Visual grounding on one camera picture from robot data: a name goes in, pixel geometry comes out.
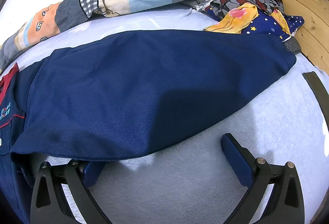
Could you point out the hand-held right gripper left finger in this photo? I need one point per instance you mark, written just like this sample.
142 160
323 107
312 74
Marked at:
90 173

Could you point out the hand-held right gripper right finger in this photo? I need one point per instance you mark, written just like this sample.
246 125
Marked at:
236 162

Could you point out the navy blue work jacket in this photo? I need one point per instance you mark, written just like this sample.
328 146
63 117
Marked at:
128 90

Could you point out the light blue cloud-print bed sheet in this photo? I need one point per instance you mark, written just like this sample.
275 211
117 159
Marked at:
195 188

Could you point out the black textured object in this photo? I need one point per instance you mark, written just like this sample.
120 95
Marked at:
291 46

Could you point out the navy star-print cloth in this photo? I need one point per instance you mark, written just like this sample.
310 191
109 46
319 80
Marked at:
262 25

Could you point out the yellow floral scarf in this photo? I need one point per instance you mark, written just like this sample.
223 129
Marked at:
231 18

